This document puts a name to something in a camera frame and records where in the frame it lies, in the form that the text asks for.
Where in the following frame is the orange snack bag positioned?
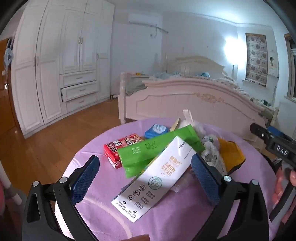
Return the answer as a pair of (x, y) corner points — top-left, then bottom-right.
(218, 138), (246, 174)

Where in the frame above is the red Wangzai milk carton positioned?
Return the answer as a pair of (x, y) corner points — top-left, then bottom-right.
(103, 133), (144, 169)

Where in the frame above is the white tall package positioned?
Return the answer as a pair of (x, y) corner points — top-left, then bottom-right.
(111, 137), (196, 223)

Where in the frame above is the green snack wrapper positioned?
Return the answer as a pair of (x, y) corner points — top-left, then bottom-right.
(118, 125), (205, 178)

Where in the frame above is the blue tissue pack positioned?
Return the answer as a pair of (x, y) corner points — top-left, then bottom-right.
(144, 123), (169, 139)

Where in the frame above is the person's right hand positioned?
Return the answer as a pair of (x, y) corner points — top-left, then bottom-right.
(272, 167), (296, 205)

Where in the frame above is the pink child chair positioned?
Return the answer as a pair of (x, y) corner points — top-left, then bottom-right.
(0, 163), (23, 215)

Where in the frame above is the purple round tablecloth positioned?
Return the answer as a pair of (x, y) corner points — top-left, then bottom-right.
(56, 119), (280, 240)

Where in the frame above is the floral roller blind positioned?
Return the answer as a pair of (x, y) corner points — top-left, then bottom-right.
(245, 33), (268, 87)

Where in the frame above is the white wooden bed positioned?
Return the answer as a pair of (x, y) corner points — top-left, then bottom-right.
(117, 55), (280, 149)

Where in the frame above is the white wardrobe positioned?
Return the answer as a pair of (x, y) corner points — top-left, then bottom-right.
(11, 1), (115, 137)

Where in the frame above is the window with white frame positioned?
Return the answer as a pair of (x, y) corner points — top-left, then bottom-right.
(284, 33), (296, 102)

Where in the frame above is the wall air conditioner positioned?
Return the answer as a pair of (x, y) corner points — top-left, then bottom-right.
(128, 14), (159, 26)

